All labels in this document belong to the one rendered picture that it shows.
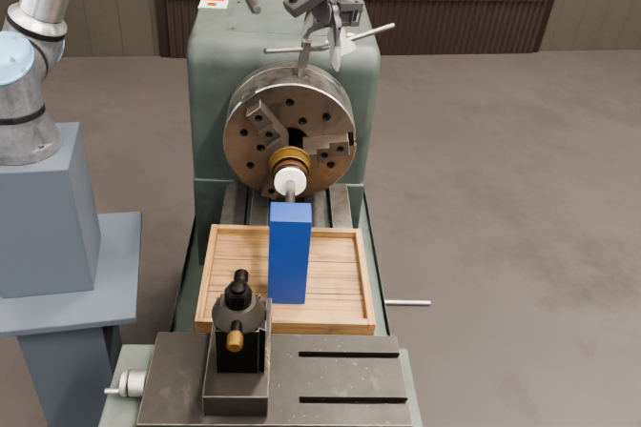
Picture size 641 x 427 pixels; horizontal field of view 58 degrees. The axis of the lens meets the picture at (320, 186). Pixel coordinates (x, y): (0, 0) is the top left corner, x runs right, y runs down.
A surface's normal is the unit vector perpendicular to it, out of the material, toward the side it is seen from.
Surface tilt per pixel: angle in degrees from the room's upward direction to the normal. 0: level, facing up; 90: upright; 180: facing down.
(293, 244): 90
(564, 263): 0
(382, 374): 0
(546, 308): 0
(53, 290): 90
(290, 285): 90
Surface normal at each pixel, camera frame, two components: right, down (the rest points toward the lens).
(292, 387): 0.07, -0.81
